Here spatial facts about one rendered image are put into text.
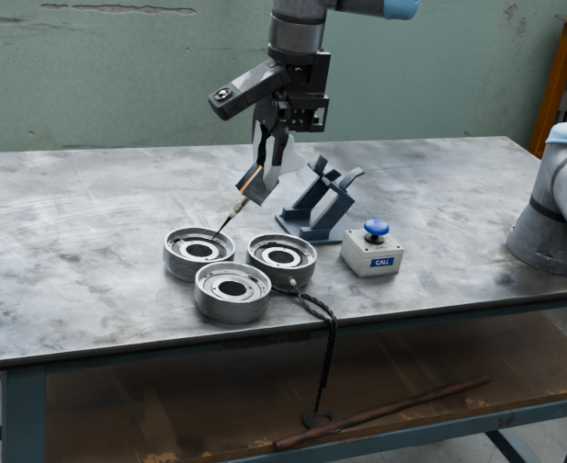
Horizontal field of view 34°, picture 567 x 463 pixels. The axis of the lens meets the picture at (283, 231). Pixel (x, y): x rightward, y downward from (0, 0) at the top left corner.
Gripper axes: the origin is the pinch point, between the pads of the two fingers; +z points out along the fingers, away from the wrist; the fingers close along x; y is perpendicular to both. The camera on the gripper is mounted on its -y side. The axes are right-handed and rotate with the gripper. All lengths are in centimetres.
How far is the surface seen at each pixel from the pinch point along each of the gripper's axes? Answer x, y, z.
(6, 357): -18.4, -39.4, 13.1
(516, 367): -7, 54, 38
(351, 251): -5.7, 14.3, 10.6
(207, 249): -1.1, -7.8, 10.8
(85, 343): -17.4, -29.6, 13.1
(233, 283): -11.2, -7.4, 10.6
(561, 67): 140, 181, 33
